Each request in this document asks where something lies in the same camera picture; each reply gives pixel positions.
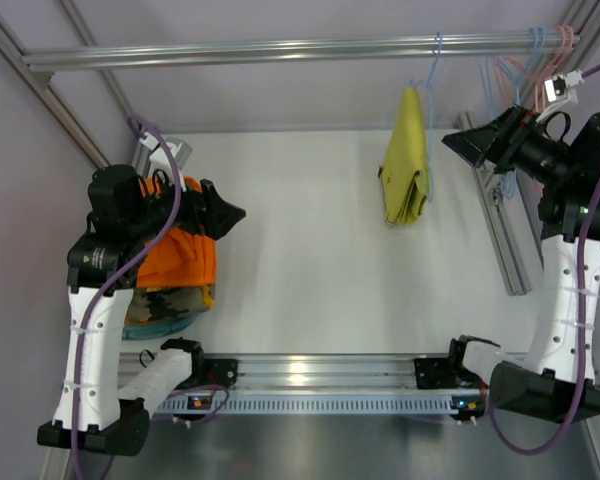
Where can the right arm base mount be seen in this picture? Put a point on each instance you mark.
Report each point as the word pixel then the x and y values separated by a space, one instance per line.
pixel 436 373

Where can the orange garment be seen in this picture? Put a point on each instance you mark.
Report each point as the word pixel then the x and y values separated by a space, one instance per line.
pixel 181 260

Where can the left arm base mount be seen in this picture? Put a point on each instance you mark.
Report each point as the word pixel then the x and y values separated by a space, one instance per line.
pixel 213 370

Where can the slotted grey cable duct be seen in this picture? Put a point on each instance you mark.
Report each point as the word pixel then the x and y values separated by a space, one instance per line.
pixel 400 403

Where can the yellow-green trousers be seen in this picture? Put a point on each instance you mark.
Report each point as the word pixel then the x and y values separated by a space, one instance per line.
pixel 404 171

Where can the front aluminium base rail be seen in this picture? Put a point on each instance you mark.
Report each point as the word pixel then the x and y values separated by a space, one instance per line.
pixel 331 373

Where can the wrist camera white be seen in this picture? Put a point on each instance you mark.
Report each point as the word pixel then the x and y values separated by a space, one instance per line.
pixel 559 91
pixel 152 143

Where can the teal laundry basket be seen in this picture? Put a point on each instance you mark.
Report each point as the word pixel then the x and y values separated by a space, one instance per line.
pixel 155 329

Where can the light blue wire hanger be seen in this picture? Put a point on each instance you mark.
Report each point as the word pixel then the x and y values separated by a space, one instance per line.
pixel 428 85

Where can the pink spare hangers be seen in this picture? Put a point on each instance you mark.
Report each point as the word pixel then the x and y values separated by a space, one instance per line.
pixel 548 63

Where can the top aluminium hanging rail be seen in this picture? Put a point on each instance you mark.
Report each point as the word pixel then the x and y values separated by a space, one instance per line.
pixel 274 51

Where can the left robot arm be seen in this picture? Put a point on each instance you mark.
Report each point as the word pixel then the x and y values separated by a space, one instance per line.
pixel 94 413

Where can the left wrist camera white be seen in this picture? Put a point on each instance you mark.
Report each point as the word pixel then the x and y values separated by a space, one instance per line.
pixel 152 143

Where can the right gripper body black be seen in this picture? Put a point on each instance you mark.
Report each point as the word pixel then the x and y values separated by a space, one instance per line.
pixel 503 142

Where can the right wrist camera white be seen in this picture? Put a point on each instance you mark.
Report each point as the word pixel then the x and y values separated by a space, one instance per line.
pixel 559 91

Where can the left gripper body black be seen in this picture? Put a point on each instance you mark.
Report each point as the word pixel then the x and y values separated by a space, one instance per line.
pixel 203 208

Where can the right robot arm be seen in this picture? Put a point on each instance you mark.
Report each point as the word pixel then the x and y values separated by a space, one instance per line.
pixel 558 368

